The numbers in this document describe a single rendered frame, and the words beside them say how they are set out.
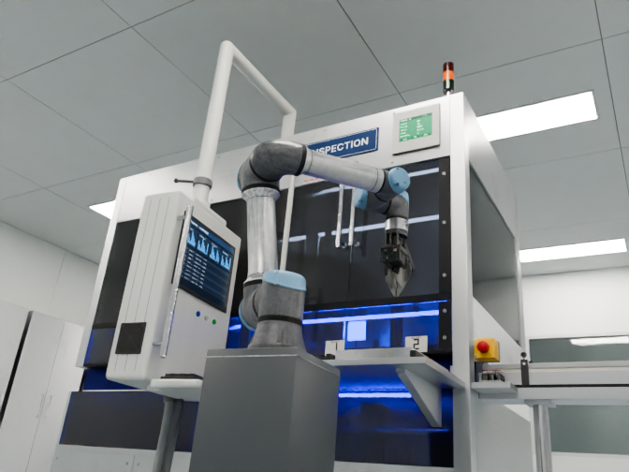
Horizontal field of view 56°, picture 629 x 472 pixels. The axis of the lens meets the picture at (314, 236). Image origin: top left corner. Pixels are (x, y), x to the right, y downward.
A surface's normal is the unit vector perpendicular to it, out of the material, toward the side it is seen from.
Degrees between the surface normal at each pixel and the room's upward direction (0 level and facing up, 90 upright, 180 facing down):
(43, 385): 90
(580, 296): 90
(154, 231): 90
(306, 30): 180
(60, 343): 90
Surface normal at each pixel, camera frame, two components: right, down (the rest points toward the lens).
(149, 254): -0.40, -0.40
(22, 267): 0.87, -0.13
